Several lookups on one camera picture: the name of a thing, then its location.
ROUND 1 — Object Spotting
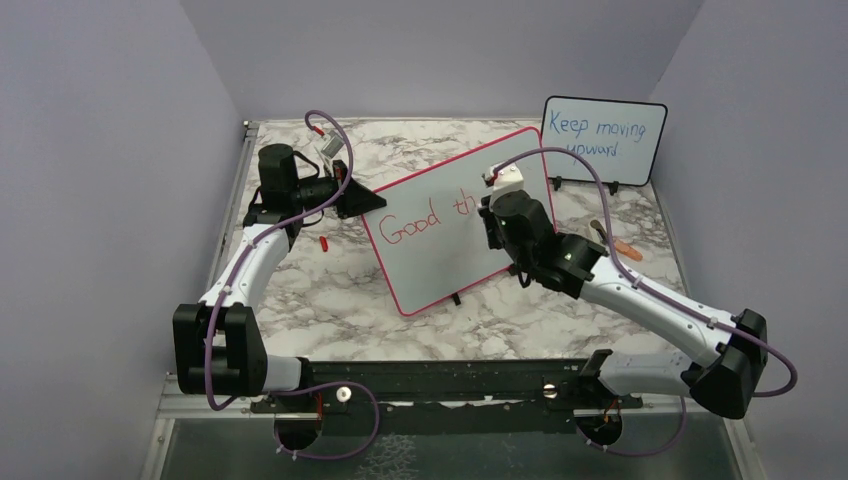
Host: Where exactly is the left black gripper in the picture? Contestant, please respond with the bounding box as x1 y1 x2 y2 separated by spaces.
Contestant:
292 160 387 220

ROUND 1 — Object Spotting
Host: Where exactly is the red framed whiteboard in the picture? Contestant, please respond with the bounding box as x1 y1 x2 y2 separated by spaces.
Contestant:
363 127 541 316

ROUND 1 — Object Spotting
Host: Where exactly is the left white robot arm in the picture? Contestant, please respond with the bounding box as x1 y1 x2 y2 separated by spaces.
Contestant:
172 144 387 411

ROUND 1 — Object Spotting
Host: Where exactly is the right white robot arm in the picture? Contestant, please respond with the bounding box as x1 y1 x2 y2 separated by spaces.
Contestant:
478 190 768 419

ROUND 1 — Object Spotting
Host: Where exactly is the black framed whiteboard with writing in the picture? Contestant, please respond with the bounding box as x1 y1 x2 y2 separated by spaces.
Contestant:
541 96 668 187

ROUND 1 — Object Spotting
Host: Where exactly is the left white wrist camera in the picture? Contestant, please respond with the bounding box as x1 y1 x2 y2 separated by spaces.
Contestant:
316 131 346 165

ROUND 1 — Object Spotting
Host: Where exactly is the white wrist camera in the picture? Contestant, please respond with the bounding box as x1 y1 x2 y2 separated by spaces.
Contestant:
316 131 346 165
482 164 524 203

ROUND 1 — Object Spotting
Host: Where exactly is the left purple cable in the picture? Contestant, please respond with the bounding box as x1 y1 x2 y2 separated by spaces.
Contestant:
203 109 382 464

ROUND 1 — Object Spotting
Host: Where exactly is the purple cable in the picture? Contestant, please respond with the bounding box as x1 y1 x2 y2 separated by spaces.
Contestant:
483 146 798 458
203 109 382 464

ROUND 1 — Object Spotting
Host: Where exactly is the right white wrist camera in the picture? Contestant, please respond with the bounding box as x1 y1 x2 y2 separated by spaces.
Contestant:
482 164 524 203

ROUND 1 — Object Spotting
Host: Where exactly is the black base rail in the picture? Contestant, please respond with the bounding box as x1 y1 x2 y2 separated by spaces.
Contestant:
250 359 664 436

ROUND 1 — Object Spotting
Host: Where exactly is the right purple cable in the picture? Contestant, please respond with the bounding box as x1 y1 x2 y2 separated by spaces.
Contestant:
483 146 798 458

